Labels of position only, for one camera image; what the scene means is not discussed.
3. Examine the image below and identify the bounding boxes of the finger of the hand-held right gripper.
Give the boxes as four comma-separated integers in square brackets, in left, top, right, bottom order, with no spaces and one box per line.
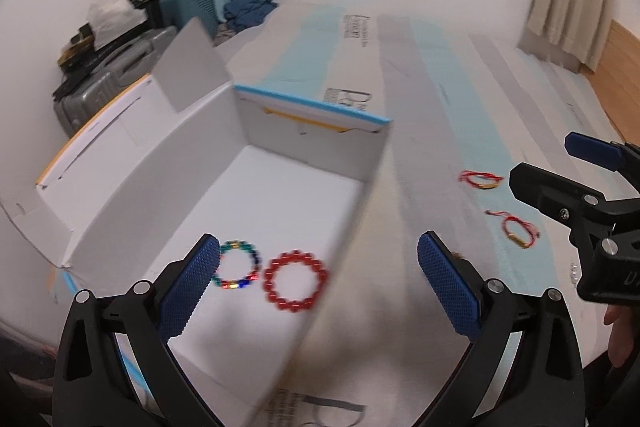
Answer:
[565,132,640,200]
[509,162,608,230]

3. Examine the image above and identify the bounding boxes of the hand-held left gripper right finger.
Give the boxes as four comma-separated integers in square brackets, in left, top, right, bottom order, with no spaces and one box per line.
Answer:
[417,231,586,427]

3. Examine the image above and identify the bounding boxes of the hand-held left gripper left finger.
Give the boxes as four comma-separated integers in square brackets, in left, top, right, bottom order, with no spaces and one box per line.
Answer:
[52,234,223,427]

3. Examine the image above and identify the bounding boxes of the red cord bracelet gold charm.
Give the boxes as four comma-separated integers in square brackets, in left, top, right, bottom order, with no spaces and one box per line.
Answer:
[486,210,542,251]
[459,170,505,192]

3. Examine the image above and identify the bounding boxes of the multicolour bead bracelet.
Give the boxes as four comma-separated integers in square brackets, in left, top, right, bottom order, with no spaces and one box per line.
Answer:
[212,241,263,292]

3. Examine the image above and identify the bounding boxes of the red bead bracelet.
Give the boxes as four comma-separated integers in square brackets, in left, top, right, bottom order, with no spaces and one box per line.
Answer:
[262,251,331,315]

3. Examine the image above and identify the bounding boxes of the white cardboard box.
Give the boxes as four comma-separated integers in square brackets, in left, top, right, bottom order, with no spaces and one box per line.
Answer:
[0,17,393,427]

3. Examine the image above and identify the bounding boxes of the person's right hand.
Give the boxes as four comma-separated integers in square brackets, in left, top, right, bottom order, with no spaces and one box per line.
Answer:
[603,302,640,368]

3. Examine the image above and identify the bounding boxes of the striped bed sheet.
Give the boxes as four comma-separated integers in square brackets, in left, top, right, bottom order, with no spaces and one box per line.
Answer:
[215,2,631,427]

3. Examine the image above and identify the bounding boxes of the grey hard suitcase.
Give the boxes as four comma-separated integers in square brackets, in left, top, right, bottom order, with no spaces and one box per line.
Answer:
[52,27,178,138]

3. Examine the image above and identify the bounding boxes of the dark blue clothes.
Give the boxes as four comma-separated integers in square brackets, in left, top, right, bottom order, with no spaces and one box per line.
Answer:
[222,0,278,30]

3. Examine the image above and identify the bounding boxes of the white plastic bag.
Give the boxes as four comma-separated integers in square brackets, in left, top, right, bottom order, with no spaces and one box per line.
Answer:
[87,0,147,48]

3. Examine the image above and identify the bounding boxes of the teal hard suitcase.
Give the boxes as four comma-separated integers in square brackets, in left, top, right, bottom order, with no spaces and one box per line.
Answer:
[157,0,233,38]

